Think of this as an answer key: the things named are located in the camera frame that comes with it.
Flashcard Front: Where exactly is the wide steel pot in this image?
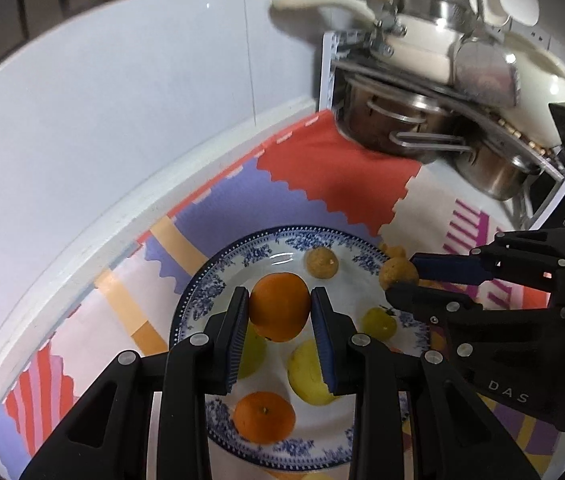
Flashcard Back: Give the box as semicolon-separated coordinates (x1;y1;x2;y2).
335;67;474;164

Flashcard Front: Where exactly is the small orange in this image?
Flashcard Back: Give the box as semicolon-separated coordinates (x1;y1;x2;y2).
250;272;311;343

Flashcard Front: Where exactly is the metal slotted spatula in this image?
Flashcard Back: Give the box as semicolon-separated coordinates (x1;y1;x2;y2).
455;0;521;109

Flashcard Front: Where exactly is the blue rimmed white plate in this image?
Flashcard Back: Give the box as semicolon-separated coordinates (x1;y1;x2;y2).
170;226;433;471

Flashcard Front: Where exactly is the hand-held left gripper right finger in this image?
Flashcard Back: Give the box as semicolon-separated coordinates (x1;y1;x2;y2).
311;286;540;480

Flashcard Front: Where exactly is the colourful patterned cloth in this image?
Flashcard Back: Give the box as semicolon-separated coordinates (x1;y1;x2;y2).
0;110;563;480

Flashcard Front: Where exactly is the brown kiwi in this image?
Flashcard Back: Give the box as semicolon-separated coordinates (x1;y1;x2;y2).
379;257;419;292

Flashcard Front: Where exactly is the large yellow-green apple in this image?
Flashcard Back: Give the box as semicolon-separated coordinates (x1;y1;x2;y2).
287;337;339;407

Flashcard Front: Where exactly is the large green apple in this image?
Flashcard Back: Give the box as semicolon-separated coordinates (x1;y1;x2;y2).
236;322;268;380

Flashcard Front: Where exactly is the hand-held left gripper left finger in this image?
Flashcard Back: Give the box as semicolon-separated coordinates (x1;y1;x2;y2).
20;286;250;480

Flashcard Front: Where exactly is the small steel pot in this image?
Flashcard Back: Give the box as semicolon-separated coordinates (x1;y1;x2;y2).
449;130;546;202

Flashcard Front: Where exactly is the white pot rack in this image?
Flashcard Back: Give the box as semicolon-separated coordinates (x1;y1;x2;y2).
319;30;565;233

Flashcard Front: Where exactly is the steel pot with lid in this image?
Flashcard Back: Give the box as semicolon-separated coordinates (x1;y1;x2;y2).
396;0;469;37

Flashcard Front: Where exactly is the small green tangerine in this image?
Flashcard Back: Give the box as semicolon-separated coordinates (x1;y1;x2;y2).
361;306;398;342

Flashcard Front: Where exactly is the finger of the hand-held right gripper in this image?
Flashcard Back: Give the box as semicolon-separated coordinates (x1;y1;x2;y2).
386;281;554;341
409;229;565;294

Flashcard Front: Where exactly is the white ceramic pot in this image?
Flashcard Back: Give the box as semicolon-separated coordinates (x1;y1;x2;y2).
485;30;565;147

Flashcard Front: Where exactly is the large orange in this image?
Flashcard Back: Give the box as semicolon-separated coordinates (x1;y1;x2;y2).
233;391;297;445

